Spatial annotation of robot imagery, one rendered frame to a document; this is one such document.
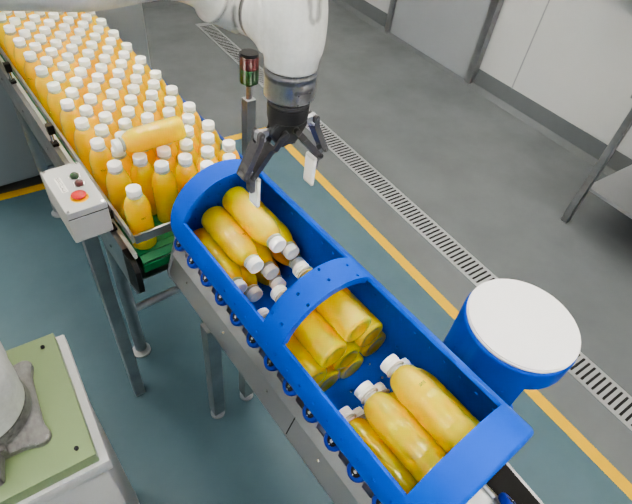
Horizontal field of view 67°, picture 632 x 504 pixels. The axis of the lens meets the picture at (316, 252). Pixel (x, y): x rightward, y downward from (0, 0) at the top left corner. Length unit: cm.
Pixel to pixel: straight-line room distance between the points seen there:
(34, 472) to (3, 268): 193
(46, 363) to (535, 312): 112
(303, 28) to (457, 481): 71
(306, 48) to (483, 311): 77
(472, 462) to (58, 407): 75
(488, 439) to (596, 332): 215
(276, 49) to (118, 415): 173
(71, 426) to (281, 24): 79
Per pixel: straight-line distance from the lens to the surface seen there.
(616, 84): 419
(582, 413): 260
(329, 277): 94
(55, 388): 109
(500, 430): 86
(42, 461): 104
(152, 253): 146
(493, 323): 125
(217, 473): 206
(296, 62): 80
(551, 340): 129
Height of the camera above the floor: 194
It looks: 46 degrees down
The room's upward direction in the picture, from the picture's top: 9 degrees clockwise
